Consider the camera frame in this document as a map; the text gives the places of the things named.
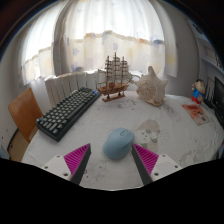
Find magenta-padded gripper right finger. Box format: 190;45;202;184
131;143;184;186

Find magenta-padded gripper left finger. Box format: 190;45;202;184
41;143;92;186

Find light blue computer mouse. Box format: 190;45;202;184
102;127;136;160

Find red printed mouse pad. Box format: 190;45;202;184
181;103;211;127

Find white cartoon-print tablecloth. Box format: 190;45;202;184
21;90;224;191

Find dark grey mechanical keyboard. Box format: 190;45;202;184
35;87;102;142

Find orange wooden chair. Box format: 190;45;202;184
7;87;44;163

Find large white conch shell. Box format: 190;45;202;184
135;65;170;107

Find white radiator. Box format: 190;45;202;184
44;69;108;108

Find wooden model sailing ship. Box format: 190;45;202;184
97;52;134;103

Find cartoon boy clock figurine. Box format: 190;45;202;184
190;78;206;105

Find black router with antennas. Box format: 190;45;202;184
203;78;216;109

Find black computer monitor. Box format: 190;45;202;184
213;76;224;128

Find white star-print curtain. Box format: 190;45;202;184
19;0;178;86

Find white wall shelf unit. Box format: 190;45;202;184
194;19;224;73

